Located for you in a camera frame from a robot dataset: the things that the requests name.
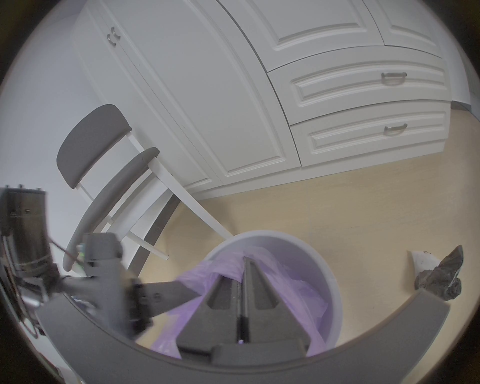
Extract white chair grey cushions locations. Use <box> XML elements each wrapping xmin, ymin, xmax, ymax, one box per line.
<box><xmin>56</xmin><ymin>104</ymin><xmax>235</xmax><ymax>273</ymax></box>

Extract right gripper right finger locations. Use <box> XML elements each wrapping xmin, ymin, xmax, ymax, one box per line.
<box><xmin>245</xmin><ymin>256</ymin><xmax>313</xmax><ymax>353</ymax></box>

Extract white wardrobe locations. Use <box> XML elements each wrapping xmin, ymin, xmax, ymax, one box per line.
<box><xmin>73</xmin><ymin>0</ymin><xmax>452</xmax><ymax>200</ymax></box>

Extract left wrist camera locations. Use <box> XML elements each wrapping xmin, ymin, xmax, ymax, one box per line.
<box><xmin>79</xmin><ymin>232</ymin><xmax>124</xmax><ymax>271</ymax></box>

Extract purple plastic bag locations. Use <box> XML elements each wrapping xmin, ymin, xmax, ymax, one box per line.
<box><xmin>150</xmin><ymin>245</ymin><xmax>330</xmax><ymax>361</ymax></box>

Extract black plastic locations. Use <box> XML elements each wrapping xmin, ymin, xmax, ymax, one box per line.
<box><xmin>414</xmin><ymin>245</ymin><xmax>465</xmax><ymax>302</ymax></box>

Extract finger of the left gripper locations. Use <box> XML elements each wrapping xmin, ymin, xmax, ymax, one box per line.
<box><xmin>135</xmin><ymin>281</ymin><xmax>200</xmax><ymax>320</ymax></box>

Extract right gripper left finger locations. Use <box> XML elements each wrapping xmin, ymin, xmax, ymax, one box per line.
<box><xmin>175</xmin><ymin>256</ymin><xmax>247</xmax><ymax>356</ymax></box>

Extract white trash bin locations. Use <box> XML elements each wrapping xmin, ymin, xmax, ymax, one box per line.
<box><xmin>202</xmin><ymin>230</ymin><xmax>343</xmax><ymax>348</ymax></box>

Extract white paper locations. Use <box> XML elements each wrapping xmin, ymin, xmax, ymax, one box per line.
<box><xmin>408</xmin><ymin>249</ymin><xmax>444</xmax><ymax>284</ymax></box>

